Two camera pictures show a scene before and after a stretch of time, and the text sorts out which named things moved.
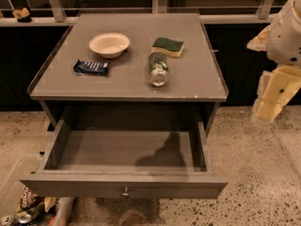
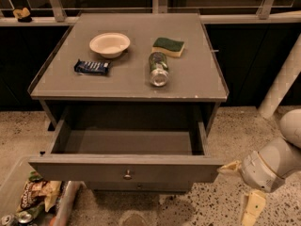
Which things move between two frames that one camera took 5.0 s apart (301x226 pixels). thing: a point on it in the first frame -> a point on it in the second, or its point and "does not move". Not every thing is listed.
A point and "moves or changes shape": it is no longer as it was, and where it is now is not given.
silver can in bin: [24, 217] does not move
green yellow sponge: [167, 46] does not move
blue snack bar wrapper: [83, 67] does not move
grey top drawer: [126, 164] moves or changes shape
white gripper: [286, 37] -> [258, 170]
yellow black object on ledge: [22, 15] does not move
